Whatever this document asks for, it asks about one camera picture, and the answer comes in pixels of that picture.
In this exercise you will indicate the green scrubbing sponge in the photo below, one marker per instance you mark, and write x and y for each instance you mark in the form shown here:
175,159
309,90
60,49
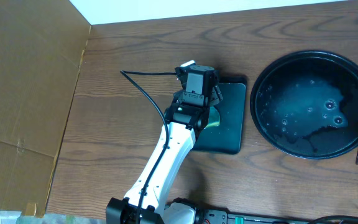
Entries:
214,118

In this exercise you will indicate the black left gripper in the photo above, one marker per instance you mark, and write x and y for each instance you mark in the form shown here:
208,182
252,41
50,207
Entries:
215,96

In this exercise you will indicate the brown cardboard sheet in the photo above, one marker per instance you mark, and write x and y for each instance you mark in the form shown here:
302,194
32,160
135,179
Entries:
41,49

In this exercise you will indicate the black rectangular tray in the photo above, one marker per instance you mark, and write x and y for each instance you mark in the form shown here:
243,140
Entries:
227,136

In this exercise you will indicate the black round tray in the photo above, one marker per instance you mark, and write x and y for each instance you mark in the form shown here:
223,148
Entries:
306,104

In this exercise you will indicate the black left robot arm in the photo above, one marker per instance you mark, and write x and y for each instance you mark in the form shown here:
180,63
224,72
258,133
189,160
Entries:
191,111

